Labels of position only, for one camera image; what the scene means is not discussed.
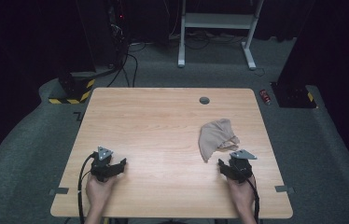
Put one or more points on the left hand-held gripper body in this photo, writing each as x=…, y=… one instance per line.
x=101, y=168

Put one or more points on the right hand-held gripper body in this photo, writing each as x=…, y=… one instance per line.
x=241, y=169

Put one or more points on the beige cloth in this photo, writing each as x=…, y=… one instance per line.
x=216, y=137

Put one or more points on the person's left hand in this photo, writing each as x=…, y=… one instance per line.
x=98, y=191

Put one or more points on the person's right hand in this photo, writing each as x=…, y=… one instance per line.
x=242, y=196

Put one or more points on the grey tape strip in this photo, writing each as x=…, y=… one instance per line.
x=59, y=191
x=284, y=189

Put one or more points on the grey round table grommet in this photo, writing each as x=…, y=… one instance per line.
x=204, y=100

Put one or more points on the small red object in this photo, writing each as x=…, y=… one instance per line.
x=265, y=96

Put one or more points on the black yellow striped stand base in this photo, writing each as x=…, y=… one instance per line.
x=73, y=91

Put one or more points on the dark stand base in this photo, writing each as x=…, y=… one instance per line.
x=292, y=96

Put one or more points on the dark equipment rack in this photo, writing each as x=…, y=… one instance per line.
x=118, y=31

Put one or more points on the dark curtain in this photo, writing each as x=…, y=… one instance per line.
x=23, y=46
x=334, y=46

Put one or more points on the white metal stand frame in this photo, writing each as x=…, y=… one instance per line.
x=216, y=21

